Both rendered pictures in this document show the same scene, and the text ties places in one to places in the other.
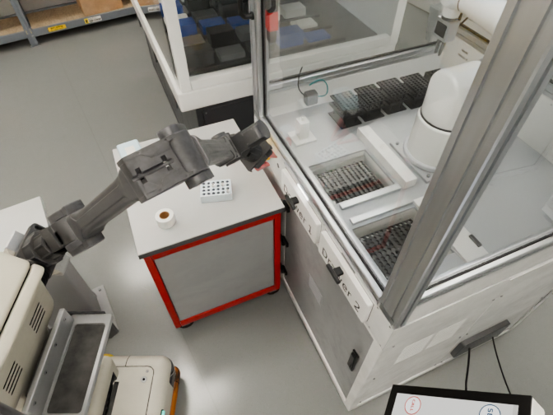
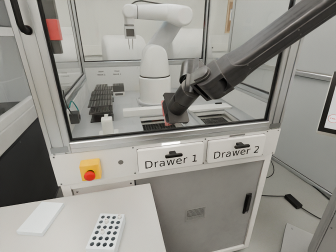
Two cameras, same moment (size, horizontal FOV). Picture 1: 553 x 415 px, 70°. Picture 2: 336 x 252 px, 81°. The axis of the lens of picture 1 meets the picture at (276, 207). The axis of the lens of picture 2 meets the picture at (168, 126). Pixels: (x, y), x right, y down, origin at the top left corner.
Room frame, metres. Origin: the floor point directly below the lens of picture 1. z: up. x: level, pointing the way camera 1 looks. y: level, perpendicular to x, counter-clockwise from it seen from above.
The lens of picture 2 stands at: (0.82, 0.64, 1.35)
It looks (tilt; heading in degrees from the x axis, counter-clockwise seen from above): 25 degrees down; 280
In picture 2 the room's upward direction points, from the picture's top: straight up
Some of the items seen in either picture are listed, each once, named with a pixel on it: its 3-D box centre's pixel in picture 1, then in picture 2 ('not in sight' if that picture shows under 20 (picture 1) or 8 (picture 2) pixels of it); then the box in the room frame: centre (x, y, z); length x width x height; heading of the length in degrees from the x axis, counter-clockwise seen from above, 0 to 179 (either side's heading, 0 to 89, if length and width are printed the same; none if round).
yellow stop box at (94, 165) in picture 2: not in sight; (90, 170); (1.23, 0.06, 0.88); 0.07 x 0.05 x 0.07; 23
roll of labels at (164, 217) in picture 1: (165, 218); not in sight; (0.94, 0.42, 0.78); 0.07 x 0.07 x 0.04
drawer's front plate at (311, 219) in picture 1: (299, 204); (171, 157); (0.93, -0.08, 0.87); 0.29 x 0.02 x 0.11; 23
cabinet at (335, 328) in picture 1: (391, 246); (161, 174); (1.07, -0.54, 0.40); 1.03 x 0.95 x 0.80; 23
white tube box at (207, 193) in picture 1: (216, 190); (107, 233); (1.08, 0.24, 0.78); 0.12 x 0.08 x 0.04; 97
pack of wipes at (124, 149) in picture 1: (132, 154); not in sight; (1.30, 0.63, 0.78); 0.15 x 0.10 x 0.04; 29
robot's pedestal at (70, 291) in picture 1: (50, 284); not in sight; (0.88, 1.01, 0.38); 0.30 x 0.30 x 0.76; 31
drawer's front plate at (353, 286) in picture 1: (342, 274); (236, 148); (0.64, -0.21, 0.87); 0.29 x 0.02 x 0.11; 23
